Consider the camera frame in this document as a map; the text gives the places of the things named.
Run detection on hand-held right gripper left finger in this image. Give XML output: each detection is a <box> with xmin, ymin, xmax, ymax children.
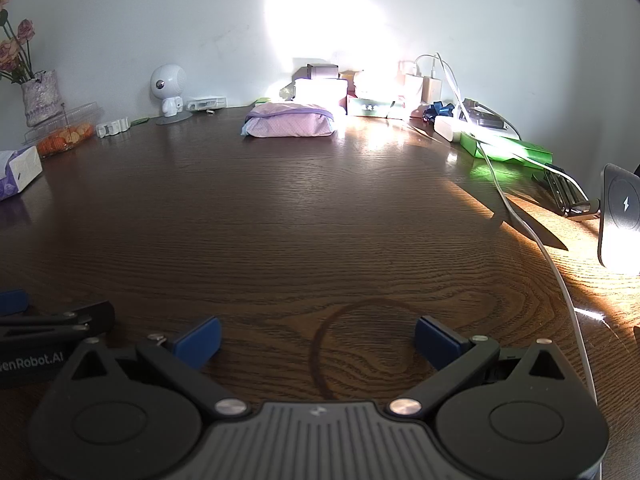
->
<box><xmin>70</xmin><ymin>316</ymin><xmax>253</xmax><ymax>417</ymax></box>

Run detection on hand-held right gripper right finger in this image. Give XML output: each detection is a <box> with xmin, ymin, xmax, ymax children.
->
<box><xmin>386</xmin><ymin>316</ymin><xmax>583</xmax><ymax>417</ymax></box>

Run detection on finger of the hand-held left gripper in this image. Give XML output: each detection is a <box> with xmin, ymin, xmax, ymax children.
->
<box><xmin>0</xmin><ymin>301</ymin><xmax>116</xmax><ymax>335</ymax></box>
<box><xmin>0</xmin><ymin>289</ymin><xmax>28</xmax><ymax>317</ymax></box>

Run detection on pastel pink blue purple garment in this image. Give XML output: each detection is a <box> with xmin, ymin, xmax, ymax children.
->
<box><xmin>241</xmin><ymin>101</ymin><xmax>337</xmax><ymax>139</ymax></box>

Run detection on purple white tissue pack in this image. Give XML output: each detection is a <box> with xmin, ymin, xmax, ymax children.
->
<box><xmin>0</xmin><ymin>146</ymin><xmax>43</xmax><ymax>202</ymax></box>

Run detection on clear plastic box orange snacks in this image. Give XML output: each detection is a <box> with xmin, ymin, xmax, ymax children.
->
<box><xmin>25</xmin><ymin>102</ymin><xmax>98</xmax><ymax>157</ymax></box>

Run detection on white clip holder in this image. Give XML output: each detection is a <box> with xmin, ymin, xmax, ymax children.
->
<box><xmin>96</xmin><ymin>117</ymin><xmax>131</xmax><ymax>138</ymax></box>

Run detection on silver metal stand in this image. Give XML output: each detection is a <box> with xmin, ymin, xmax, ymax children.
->
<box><xmin>532</xmin><ymin>162</ymin><xmax>601</xmax><ymax>221</ymax></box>

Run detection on pale textured vase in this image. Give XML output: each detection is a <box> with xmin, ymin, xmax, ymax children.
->
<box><xmin>21</xmin><ymin>70</ymin><xmax>63</xmax><ymax>128</ymax></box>

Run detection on green box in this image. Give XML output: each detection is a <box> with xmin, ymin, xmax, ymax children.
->
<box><xmin>460</xmin><ymin>130</ymin><xmax>555</xmax><ymax>163</ymax></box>

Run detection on white power strip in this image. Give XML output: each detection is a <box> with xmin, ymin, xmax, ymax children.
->
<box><xmin>434</xmin><ymin>115</ymin><xmax>521</xmax><ymax>143</ymax></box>

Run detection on dark power bank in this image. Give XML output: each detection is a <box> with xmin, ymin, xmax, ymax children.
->
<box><xmin>465</xmin><ymin>99</ymin><xmax>508</xmax><ymax>128</ymax></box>

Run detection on blue ribbon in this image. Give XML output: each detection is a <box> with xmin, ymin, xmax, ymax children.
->
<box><xmin>422</xmin><ymin>102</ymin><xmax>456</xmax><ymax>123</ymax></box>

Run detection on white rectangular device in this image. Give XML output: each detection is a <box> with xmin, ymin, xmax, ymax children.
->
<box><xmin>186</xmin><ymin>96</ymin><xmax>227</xmax><ymax>111</ymax></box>

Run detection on white round-headed robot figure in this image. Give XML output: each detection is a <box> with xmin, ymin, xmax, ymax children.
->
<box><xmin>151</xmin><ymin>63</ymin><xmax>193</xmax><ymax>126</ymax></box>

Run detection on teal box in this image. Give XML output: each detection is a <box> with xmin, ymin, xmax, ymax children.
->
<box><xmin>347</xmin><ymin>96</ymin><xmax>405</xmax><ymax>120</ymax></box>

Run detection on dried pink roses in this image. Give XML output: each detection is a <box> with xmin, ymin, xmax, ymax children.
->
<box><xmin>0</xmin><ymin>0</ymin><xmax>36</xmax><ymax>86</ymax></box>

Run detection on white box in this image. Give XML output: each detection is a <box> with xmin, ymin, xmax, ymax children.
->
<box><xmin>293</xmin><ymin>77</ymin><xmax>349</xmax><ymax>106</ymax></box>

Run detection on white cable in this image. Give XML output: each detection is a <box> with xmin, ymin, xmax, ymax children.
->
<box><xmin>415</xmin><ymin>51</ymin><xmax>598</xmax><ymax>406</ymax></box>

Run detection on black wireless charger stand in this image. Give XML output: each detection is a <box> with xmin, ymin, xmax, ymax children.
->
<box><xmin>598</xmin><ymin>162</ymin><xmax>640</xmax><ymax>275</ymax></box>

